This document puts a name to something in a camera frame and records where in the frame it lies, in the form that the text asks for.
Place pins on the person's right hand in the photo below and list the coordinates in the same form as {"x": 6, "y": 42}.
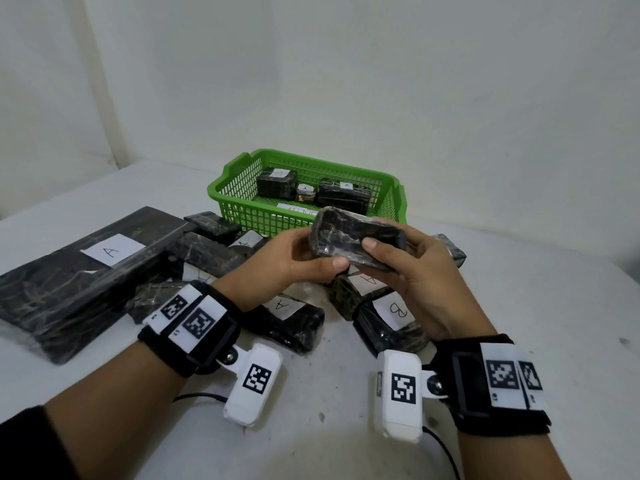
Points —
{"x": 430, "y": 284}

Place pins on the person's left hand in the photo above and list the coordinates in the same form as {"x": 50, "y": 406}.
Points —
{"x": 270, "y": 269}

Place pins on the green plastic mesh basket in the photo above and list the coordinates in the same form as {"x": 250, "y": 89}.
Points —
{"x": 250, "y": 214}

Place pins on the black packet labelled A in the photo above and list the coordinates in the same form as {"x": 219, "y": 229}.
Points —
{"x": 340, "y": 234}

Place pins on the small packet blue A label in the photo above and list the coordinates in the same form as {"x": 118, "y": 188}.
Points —
{"x": 305, "y": 193}

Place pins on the black packet red-marked label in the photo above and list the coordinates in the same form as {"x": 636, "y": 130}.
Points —
{"x": 275, "y": 184}

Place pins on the long black packet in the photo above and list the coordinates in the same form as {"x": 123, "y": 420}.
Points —
{"x": 342, "y": 197}

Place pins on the pile of black packets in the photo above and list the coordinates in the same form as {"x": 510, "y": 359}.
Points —
{"x": 75, "y": 289}

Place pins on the person's right forearm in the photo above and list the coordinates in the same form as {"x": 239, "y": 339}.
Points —
{"x": 505, "y": 457}

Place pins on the person's left forearm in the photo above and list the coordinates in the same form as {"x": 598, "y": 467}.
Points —
{"x": 110, "y": 414}

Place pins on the black left wristband with markers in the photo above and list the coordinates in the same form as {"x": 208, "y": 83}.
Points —
{"x": 195, "y": 327}

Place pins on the black wristband with markers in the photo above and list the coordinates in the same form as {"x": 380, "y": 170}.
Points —
{"x": 195, "y": 327}
{"x": 495, "y": 379}

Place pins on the black right wristband with markers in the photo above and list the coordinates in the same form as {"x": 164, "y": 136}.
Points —
{"x": 495, "y": 379}

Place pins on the black packet labelled B near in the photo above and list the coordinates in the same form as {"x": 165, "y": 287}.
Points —
{"x": 442, "y": 444}

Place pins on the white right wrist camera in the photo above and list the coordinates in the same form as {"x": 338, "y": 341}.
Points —
{"x": 402, "y": 394}

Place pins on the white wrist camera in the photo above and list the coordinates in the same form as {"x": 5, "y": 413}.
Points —
{"x": 402, "y": 394}
{"x": 255, "y": 382}

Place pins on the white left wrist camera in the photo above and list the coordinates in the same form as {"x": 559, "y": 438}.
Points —
{"x": 255, "y": 382}

